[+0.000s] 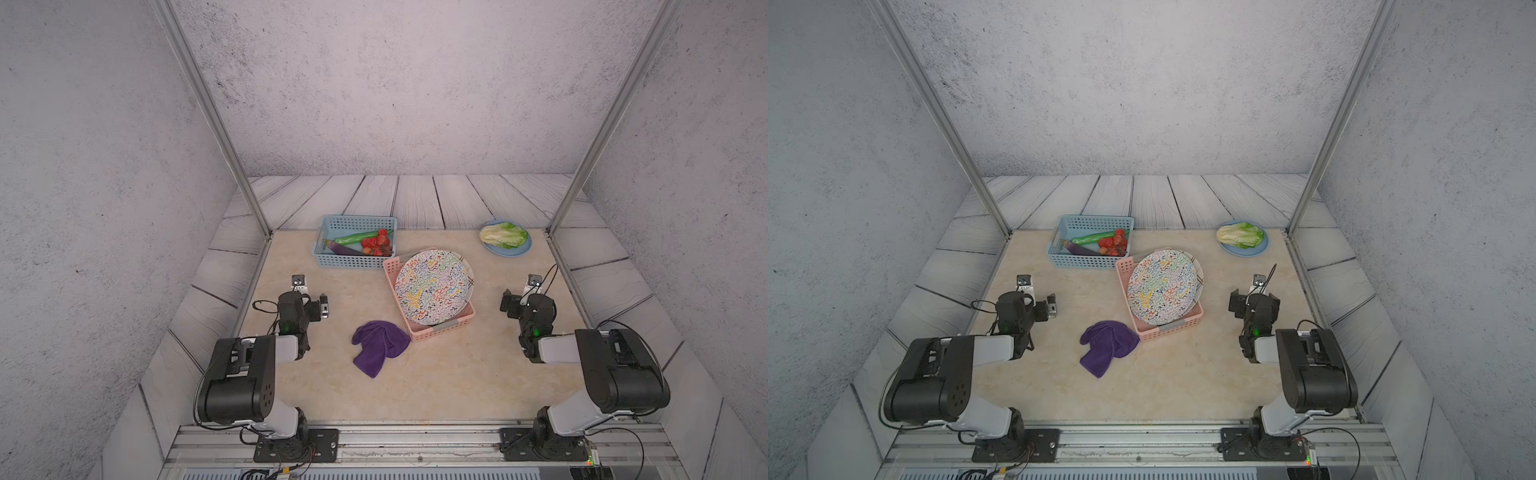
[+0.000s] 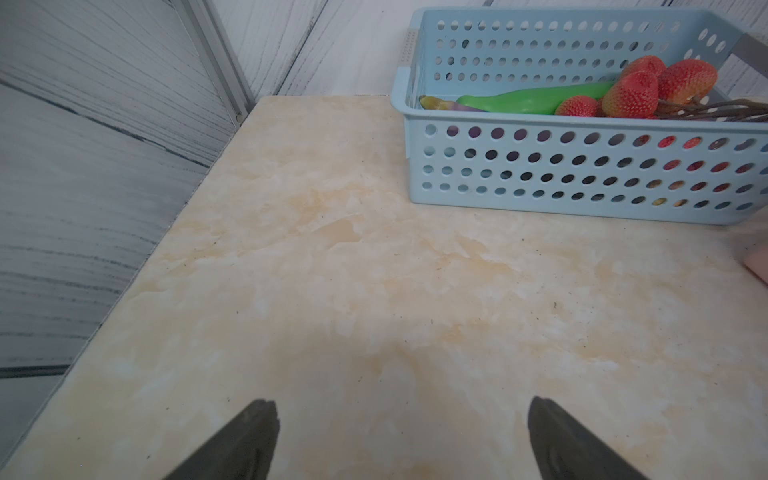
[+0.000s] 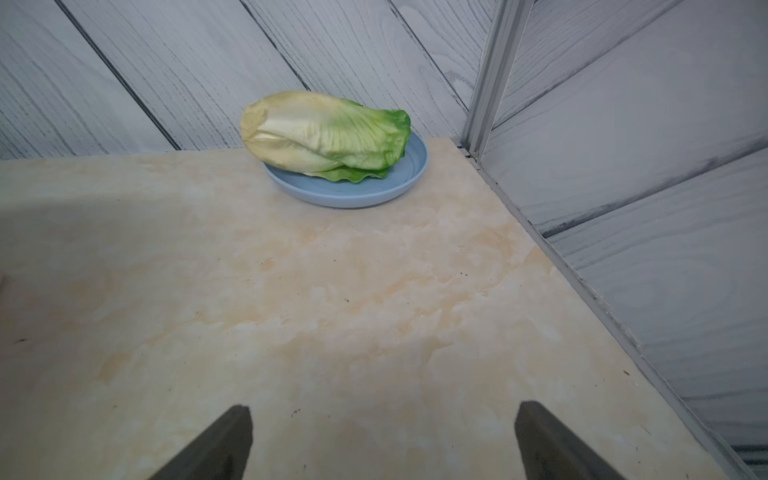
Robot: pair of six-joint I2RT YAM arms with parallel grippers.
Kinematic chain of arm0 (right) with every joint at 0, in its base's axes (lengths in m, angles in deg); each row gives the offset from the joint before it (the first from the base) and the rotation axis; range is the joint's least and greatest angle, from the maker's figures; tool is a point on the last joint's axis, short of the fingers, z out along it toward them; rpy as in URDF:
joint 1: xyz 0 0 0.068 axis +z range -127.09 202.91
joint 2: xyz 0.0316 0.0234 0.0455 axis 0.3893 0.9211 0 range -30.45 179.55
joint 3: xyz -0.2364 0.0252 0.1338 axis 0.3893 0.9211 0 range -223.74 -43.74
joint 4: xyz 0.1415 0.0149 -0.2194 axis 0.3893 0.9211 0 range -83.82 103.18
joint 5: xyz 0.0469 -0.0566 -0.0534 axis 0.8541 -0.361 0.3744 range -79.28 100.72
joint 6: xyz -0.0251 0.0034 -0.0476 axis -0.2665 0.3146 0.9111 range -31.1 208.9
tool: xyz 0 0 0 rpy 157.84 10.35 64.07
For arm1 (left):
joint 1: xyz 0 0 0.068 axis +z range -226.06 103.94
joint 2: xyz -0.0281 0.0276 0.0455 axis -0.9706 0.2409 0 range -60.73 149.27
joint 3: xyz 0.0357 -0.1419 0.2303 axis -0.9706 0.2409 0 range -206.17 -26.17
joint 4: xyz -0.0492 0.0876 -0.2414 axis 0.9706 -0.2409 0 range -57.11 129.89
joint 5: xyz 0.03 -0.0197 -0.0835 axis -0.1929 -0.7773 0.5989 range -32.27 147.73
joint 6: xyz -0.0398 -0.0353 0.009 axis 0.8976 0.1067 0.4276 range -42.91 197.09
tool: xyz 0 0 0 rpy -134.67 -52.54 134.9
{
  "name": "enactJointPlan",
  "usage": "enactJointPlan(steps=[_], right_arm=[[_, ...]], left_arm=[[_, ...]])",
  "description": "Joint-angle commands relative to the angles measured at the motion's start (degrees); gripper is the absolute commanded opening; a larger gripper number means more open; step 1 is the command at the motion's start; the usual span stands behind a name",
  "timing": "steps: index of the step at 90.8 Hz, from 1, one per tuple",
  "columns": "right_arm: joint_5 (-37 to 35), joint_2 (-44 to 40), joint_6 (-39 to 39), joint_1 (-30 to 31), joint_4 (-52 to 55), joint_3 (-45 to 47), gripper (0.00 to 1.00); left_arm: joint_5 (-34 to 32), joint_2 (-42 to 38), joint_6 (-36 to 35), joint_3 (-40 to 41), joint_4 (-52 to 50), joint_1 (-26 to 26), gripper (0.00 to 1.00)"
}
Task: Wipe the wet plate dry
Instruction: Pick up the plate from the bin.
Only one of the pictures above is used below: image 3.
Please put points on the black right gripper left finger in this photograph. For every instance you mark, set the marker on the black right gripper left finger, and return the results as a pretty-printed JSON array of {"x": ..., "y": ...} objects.
[{"x": 221, "y": 451}]

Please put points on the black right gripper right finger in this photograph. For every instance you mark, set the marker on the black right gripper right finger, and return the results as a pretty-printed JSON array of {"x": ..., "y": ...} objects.
[{"x": 550, "y": 450}]

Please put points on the small blue plate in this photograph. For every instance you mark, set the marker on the small blue plate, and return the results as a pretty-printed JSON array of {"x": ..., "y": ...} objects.
[{"x": 367, "y": 193}]

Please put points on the green lettuce head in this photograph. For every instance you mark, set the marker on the green lettuce head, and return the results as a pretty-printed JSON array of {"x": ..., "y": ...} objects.
[{"x": 319, "y": 135}]

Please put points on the right aluminium frame post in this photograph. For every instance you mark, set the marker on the right aluminium frame post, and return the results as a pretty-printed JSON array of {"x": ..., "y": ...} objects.
[{"x": 499, "y": 54}]

